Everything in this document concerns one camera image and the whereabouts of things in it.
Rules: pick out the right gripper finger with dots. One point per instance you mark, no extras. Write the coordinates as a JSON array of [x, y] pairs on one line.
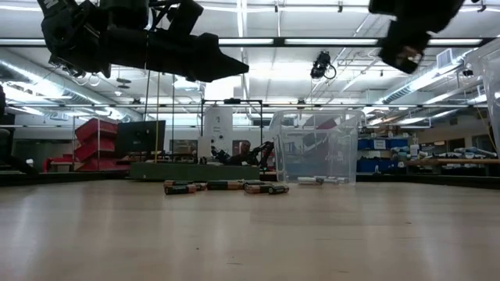
[[390, 39]]

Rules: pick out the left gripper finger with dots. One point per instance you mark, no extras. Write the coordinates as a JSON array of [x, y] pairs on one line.
[[215, 62]]

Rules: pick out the background black robot arm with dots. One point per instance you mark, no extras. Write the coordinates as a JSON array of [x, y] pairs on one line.
[[218, 155], [265, 150]]

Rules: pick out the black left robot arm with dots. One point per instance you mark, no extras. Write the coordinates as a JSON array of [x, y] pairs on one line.
[[74, 39]]

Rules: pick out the white ceiling vent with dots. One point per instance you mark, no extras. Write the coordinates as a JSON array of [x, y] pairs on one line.
[[444, 58]]

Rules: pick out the black monitor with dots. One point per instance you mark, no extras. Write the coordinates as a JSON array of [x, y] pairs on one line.
[[140, 136]]

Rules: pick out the person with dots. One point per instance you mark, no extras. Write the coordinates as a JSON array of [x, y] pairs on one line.
[[245, 150]]

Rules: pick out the blue storage bin shelf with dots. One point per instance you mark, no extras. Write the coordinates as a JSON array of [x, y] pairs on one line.
[[367, 144]]

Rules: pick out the red storage bin rack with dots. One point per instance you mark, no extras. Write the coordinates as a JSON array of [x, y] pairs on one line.
[[93, 148]]

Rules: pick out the clear plastic bin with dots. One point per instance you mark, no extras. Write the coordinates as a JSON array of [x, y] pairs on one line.
[[297, 156]]

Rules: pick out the wooden workbench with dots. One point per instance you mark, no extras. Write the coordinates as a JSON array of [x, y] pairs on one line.
[[449, 161]]

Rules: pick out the black overhead camera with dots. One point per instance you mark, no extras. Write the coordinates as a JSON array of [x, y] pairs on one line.
[[321, 62]]

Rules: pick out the black table frame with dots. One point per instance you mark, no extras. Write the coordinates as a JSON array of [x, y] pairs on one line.
[[58, 177]]

